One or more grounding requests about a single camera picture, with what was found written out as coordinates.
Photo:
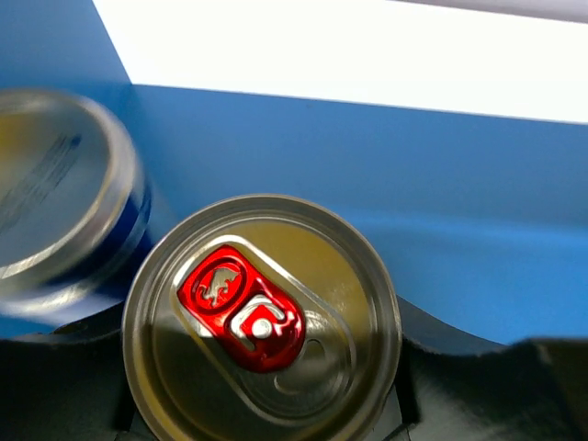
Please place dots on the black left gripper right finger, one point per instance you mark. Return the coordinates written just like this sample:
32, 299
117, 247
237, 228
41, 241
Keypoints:
452, 385

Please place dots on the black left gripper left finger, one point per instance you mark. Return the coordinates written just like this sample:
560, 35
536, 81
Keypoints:
68, 385

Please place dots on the red bull can silver top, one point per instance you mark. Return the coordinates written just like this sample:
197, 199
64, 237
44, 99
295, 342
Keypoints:
75, 202

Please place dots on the red bull can red tab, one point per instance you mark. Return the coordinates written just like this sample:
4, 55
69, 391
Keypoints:
261, 317

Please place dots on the blue and yellow shelf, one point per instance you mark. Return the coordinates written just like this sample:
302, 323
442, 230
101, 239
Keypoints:
455, 140

